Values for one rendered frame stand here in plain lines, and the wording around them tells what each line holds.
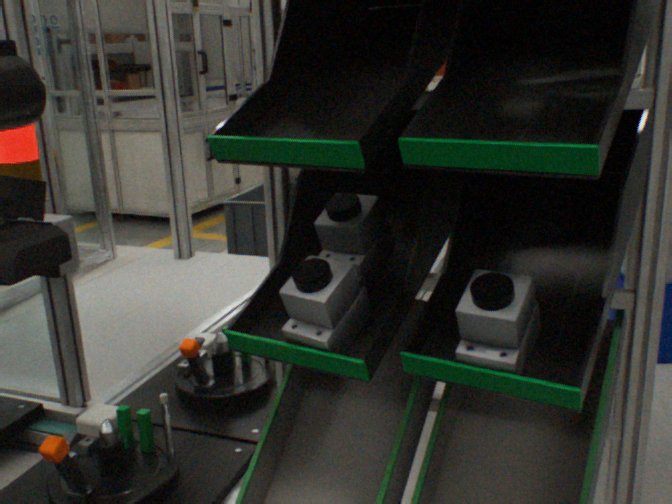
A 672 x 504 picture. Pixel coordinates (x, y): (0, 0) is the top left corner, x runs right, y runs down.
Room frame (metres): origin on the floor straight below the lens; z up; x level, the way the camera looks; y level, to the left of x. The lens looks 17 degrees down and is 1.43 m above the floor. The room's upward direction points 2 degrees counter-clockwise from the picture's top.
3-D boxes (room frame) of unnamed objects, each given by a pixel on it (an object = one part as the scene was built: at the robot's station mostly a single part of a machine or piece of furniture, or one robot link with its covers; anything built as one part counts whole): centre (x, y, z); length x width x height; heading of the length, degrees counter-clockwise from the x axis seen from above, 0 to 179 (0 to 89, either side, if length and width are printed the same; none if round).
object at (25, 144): (0.84, 0.39, 1.33); 0.05 x 0.05 x 0.05
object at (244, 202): (2.80, 0.10, 0.73); 0.62 x 0.42 x 0.23; 69
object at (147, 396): (0.89, 0.17, 1.01); 0.24 x 0.24 x 0.13; 69
